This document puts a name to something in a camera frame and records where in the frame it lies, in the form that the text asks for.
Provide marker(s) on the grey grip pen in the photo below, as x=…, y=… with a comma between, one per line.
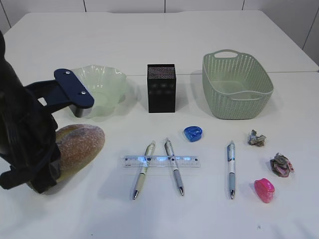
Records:
x=174, y=169

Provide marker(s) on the pink pencil sharpener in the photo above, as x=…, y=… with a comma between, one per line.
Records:
x=264, y=189

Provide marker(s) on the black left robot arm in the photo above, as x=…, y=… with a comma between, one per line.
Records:
x=28, y=129

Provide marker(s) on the wrist camera on blue bracket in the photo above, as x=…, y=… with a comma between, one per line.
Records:
x=81, y=101

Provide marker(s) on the green wavy glass plate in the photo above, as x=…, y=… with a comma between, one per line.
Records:
x=107, y=85

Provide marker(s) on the sugared bread roll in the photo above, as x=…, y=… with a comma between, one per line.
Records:
x=79, y=144

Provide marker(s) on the blue grip pen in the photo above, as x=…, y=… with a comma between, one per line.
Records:
x=231, y=169

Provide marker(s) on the grey paper ball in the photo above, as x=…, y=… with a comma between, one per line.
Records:
x=254, y=139

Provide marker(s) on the green woven plastic basket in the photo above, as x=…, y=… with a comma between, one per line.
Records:
x=236, y=88

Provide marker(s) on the black mesh pen holder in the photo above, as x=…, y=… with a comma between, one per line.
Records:
x=161, y=83

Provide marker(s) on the clear plastic ruler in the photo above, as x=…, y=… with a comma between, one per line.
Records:
x=138, y=161

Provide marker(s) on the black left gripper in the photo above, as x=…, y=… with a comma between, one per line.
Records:
x=28, y=134

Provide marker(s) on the cream grip pen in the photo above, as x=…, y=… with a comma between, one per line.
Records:
x=143, y=172

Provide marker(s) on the blue pencil sharpener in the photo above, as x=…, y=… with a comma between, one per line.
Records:
x=193, y=133

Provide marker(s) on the pink paper ball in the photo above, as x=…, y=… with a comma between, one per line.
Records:
x=281, y=165

